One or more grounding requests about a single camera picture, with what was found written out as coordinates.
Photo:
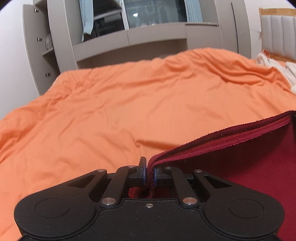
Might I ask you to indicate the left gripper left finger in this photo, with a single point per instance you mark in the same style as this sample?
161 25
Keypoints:
124 178

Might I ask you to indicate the left light blue curtain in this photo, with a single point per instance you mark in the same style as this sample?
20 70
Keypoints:
87 15

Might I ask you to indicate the grey built-in wardrobe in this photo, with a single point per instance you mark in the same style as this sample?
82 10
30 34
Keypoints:
225 25

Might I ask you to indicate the window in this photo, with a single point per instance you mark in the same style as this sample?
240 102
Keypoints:
113 16

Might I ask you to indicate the dark red sweater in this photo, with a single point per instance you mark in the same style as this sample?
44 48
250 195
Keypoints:
258 155

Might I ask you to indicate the light blue curtain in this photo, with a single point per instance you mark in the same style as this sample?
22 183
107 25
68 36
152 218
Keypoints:
193 11
87 15

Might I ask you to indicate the right light blue curtain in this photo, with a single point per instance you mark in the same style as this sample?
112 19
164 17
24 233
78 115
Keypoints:
193 11

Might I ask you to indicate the open wardrobe door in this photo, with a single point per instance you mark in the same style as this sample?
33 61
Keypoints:
42 62

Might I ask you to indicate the orange duvet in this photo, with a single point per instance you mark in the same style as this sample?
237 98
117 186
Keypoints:
110 116

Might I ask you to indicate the beige garment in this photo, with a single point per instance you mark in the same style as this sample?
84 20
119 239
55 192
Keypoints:
282 67

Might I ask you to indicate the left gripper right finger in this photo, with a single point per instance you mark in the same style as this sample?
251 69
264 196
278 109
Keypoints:
175 178

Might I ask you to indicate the plastic bag on shelf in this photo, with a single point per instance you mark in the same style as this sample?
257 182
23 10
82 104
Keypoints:
48 42

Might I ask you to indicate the grey padded headboard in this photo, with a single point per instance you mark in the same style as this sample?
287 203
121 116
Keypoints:
278 33

